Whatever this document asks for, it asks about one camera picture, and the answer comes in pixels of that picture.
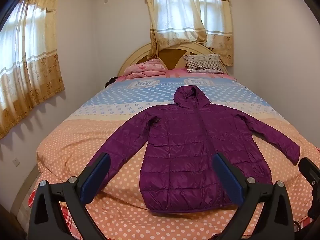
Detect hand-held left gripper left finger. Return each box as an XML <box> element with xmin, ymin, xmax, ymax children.
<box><xmin>28</xmin><ymin>152</ymin><xmax>111</xmax><ymax>240</ymax></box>

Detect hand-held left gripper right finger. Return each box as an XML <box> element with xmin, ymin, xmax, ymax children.
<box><xmin>212</xmin><ymin>152</ymin><xmax>293</xmax><ymax>240</ymax></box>

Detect patterned ruffled pillow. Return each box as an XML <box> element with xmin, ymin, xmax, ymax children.
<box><xmin>183</xmin><ymin>53</ymin><xmax>225</xmax><ymax>73</ymax></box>

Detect wooden arched headboard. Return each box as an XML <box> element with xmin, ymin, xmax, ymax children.
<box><xmin>118</xmin><ymin>41</ymin><xmax>229</xmax><ymax>77</ymax></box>

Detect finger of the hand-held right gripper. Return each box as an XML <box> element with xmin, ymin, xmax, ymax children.
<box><xmin>299</xmin><ymin>156</ymin><xmax>320</xmax><ymax>219</ymax></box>

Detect purple hooded puffer jacket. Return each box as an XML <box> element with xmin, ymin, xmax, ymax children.
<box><xmin>86</xmin><ymin>85</ymin><xmax>301</xmax><ymax>213</ymax></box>

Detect large yellow patterned curtain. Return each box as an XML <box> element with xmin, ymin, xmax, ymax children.
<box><xmin>0</xmin><ymin>0</ymin><xmax>66</xmax><ymax>140</ymax></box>

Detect folded pink floral blanket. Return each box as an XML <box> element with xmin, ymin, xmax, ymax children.
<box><xmin>124</xmin><ymin>58</ymin><xmax>168</xmax><ymax>79</ymax></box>

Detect polka dot duvet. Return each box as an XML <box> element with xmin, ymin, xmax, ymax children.
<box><xmin>28</xmin><ymin>69</ymin><xmax>320</xmax><ymax>240</ymax></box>

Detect red plaid bed sheet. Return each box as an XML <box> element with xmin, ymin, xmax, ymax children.
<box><xmin>27</xmin><ymin>189</ymin><xmax>75</xmax><ymax>228</ymax></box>

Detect short yellow patterned curtain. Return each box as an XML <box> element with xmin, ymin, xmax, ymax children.
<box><xmin>142</xmin><ymin>0</ymin><xmax>234</xmax><ymax>67</ymax></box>

